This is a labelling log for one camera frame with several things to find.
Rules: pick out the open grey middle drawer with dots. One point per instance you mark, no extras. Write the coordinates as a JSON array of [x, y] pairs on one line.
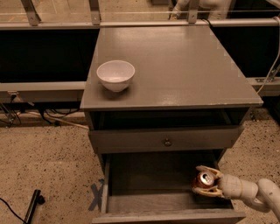
[[156, 188]]

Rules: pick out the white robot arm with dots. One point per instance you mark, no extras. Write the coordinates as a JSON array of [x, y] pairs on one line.
[[263, 196]]

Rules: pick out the red coke can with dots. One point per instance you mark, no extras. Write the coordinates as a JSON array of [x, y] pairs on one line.
[[205, 179]]

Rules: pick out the round metal drawer knob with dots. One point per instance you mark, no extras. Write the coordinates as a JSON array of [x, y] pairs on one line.
[[167, 142]]

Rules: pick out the closed grey top drawer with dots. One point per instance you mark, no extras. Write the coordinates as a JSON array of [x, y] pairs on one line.
[[146, 140]]

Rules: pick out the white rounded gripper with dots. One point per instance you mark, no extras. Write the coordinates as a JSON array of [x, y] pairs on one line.
[[229, 185]]

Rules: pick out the grey wooden drawer cabinet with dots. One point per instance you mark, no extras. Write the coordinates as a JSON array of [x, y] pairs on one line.
[[184, 78]]

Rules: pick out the metal railing frame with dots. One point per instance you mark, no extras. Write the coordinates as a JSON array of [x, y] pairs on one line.
[[91, 19]]

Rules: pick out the black bar on floor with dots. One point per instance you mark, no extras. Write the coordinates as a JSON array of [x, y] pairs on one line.
[[36, 199]]

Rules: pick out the white ceramic bowl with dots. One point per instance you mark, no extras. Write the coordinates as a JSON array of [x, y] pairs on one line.
[[115, 75]]

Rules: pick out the blue tape cross mark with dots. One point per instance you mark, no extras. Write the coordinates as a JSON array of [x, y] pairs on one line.
[[97, 192]]

